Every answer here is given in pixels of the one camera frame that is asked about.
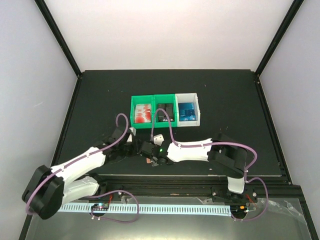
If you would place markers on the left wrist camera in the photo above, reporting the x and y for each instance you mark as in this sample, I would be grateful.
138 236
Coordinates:
131 134

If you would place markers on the black frame post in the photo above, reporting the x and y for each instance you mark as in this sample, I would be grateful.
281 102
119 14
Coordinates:
282 29
48 17

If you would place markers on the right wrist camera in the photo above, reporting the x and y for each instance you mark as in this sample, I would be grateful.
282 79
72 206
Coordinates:
158 139

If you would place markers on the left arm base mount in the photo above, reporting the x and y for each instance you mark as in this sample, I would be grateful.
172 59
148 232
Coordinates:
104 191

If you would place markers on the red white card stack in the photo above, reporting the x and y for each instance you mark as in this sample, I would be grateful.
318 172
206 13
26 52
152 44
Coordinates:
143 113

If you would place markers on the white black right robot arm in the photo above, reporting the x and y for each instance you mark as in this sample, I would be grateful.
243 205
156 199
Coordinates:
229 158

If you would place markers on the green plastic bin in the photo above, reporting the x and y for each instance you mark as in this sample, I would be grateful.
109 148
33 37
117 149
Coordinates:
164 98
138 99

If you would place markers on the white slotted cable duct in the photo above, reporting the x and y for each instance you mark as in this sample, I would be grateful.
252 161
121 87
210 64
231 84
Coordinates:
150 209

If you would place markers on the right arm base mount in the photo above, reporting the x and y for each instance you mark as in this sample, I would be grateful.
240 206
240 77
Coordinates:
221 194

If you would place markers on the black frame post left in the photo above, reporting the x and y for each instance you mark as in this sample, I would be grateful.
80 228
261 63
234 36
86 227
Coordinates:
48 17

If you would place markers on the left green plastic bin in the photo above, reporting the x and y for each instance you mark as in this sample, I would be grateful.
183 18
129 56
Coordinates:
138 99

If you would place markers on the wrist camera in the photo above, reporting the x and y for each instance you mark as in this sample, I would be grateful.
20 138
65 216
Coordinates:
131 134
158 139

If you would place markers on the black frame post right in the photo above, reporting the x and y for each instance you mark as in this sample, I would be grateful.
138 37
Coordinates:
282 29

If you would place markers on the white plastic bin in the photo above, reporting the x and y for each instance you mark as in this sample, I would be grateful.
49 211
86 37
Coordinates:
188 97

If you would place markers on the left controller board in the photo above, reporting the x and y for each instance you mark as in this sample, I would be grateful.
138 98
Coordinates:
99 207

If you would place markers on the black vip card stack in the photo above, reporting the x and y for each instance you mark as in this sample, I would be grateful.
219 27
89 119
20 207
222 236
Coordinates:
169 109

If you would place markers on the middle green plastic bin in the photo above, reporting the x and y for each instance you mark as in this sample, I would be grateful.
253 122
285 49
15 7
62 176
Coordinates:
164 98

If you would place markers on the blue card stack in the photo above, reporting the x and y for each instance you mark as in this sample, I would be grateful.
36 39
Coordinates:
186 111

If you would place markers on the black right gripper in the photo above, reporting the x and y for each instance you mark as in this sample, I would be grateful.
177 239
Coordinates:
154 162

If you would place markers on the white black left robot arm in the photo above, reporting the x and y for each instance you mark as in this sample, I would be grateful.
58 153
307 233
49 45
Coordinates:
52 187

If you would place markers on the right controller board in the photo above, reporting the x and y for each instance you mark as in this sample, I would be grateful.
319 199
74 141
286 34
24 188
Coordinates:
239 209

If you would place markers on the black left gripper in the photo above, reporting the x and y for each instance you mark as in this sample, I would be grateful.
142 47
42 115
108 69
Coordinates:
136 148

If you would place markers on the controller board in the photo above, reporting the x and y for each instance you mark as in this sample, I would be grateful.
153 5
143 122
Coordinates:
239 209
99 207

